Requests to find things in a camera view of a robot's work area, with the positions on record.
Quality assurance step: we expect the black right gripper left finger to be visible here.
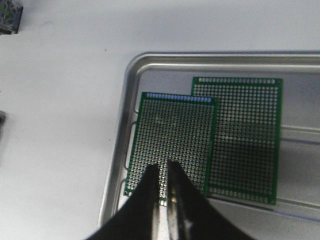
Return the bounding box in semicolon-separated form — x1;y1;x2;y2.
89;163;159;240

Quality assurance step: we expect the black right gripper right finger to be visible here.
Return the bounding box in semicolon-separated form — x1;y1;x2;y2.
167;160;253;240

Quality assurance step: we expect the green perforated circuit board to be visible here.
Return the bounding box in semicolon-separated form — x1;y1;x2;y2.
191;76;283;205

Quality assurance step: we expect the silver metal tray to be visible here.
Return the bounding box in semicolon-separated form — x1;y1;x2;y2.
98;52;320;231

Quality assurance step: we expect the grey metal clamp block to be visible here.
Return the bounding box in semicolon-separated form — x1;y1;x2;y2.
0;111;7;135

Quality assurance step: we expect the red emergency stop button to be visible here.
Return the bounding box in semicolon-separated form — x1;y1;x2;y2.
0;0;24;35

